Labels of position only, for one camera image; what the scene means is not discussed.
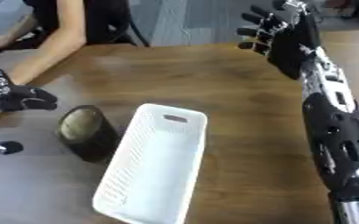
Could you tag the black chair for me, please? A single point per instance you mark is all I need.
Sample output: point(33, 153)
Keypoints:
point(121, 22)

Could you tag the person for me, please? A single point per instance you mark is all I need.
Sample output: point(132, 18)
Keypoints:
point(44, 38)

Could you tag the black cylindrical can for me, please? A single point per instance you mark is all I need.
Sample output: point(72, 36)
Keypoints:
point(85, 132)

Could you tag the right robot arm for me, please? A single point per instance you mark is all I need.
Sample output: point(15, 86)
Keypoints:
point(338, 128)

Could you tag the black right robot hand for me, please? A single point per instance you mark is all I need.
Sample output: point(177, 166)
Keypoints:
point(289, 40)

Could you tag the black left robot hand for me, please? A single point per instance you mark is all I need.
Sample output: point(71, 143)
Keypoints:
point(10, 96)

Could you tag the white plastic basket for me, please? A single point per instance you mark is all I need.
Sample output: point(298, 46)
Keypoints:
point(149, 164)

